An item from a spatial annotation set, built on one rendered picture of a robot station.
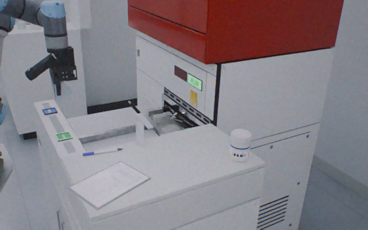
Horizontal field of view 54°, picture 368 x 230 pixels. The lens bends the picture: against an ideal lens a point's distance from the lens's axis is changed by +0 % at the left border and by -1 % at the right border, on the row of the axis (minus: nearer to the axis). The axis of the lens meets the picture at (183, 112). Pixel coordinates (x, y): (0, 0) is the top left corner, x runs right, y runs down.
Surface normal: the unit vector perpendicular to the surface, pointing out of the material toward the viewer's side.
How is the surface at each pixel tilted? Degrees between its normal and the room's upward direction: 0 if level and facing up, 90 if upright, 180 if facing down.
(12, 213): 0
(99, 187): 0
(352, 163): 90
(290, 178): 90
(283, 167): 90
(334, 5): 90
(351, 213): 0
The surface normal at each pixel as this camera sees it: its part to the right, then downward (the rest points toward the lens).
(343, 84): -0.87, 0.18
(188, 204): 0.49, 0.37
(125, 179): 0.04, -0.91
